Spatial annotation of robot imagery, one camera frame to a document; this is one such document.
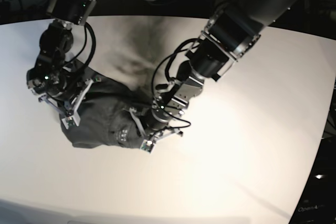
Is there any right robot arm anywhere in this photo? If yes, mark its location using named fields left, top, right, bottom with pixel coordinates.
left=26, top=0, right=97, bottom=118

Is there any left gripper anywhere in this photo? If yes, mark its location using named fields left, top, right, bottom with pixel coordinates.
left=129, top=107, right=183, bottom=143

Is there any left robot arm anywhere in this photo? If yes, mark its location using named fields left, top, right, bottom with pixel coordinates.
left=134, top=0, right=297, bottom=146

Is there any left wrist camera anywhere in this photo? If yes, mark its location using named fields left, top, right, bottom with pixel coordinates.
left=140, top=140, right=156, bottom=153

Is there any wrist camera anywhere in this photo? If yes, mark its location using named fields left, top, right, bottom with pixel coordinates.
left=61, top=113, right=80, bottom=130
left=140, top=140, right=156, bottom=153

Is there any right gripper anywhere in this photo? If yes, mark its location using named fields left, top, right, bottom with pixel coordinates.
left=38, top=76, right=101, bottom=118

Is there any black OpenArm case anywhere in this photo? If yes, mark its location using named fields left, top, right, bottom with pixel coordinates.
left=288, top=166, right=336, bottom=224

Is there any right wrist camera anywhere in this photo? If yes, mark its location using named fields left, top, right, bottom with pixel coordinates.
left=61, top=113, right=80, bottom=130

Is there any dark grey T-shirt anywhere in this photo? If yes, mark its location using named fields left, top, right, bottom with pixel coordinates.
left=60, top=68, right=151, bottom=149

